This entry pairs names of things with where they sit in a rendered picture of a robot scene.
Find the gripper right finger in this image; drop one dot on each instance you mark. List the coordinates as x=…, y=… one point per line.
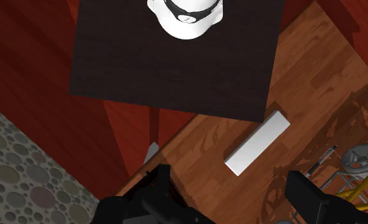
x=311, y=201

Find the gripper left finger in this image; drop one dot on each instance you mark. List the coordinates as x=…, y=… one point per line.
x=153, y=201

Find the black and grey pen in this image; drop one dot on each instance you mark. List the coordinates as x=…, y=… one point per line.
x=322, y=159

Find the grey round wheel-shaped object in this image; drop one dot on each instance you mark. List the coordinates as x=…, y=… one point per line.
x=359, y=158

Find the white flat rectangular box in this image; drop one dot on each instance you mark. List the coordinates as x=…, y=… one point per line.
x=257, y=143

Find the brown wooden table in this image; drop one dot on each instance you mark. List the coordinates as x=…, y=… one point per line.
x=311, y=77

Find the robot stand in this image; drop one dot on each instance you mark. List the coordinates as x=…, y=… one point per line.
x=171, y=74

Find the yellow bar frame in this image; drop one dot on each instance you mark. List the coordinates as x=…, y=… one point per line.
x=362, y=187

